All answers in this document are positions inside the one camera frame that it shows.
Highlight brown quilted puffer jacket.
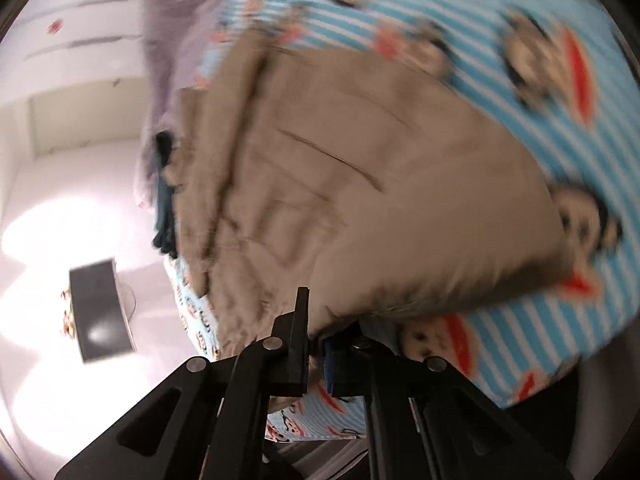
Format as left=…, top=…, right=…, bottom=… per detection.
left=165, top=27, right=573, bottom=358

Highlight dark teal folded garment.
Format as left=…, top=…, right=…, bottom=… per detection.
left=153, top=131, right=178, bottom=259

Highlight blue striped monkey blanket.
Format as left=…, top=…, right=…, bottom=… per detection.
left=171, top=0, right=634, bottom=443

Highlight purple fleece blanket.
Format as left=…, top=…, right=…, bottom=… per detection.
left=134, top=0, right=224, bottom=208

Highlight grey wall-mounted monitor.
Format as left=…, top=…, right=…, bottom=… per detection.
left=70, top=259, right=134, bottom=363

